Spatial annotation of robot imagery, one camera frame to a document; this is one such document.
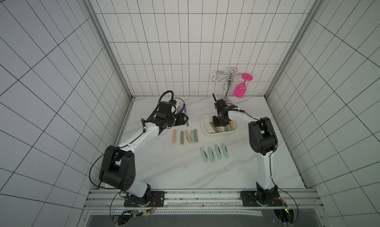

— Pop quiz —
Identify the pink folding fruit knife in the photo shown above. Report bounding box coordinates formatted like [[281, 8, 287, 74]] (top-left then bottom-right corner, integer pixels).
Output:
[[185, 130, 192, 143]]

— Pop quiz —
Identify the olive folding fruit knife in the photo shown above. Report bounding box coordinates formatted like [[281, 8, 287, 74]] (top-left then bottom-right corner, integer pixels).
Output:
[[194, 129, 199, 142]]

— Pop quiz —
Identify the mint folding fruit knife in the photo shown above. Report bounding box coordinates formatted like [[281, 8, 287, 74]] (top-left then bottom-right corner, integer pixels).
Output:
[[221, 143, 229, 158]]

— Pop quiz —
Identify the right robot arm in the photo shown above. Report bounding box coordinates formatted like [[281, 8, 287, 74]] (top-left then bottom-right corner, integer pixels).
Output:
[[212, 96, 279, 205]]

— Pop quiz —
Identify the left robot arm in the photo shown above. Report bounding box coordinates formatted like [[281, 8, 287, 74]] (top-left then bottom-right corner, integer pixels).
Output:
[[99, 90, 189, 203]]

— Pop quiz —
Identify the white plastic storage box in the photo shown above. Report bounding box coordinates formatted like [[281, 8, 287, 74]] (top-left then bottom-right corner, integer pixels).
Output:
[[201, 114, 239, 137]]

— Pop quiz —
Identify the chrome glass holder stand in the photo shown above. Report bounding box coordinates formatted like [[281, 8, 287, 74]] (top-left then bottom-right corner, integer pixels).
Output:
[[212, 67, 238, 103]]

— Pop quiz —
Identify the pink wine glass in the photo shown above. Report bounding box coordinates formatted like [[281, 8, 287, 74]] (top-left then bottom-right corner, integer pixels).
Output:
[[233, 73, 253, 98]]

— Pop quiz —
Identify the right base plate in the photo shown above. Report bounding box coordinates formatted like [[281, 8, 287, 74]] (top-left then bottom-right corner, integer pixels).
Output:
[[240, 191, 283, 207]]

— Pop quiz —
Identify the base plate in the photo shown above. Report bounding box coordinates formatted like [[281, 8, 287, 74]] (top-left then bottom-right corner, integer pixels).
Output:
[[240, 191, 283, 207], [124, 191, 165, 208]]

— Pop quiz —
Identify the left base plate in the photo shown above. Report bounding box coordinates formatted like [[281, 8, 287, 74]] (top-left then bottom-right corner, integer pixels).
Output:
[[124, 191, 165, 208]]

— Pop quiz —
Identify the aluminium mounting rail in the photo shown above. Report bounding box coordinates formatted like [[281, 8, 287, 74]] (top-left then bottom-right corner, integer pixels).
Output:
[[84, 189, 323, 213]]

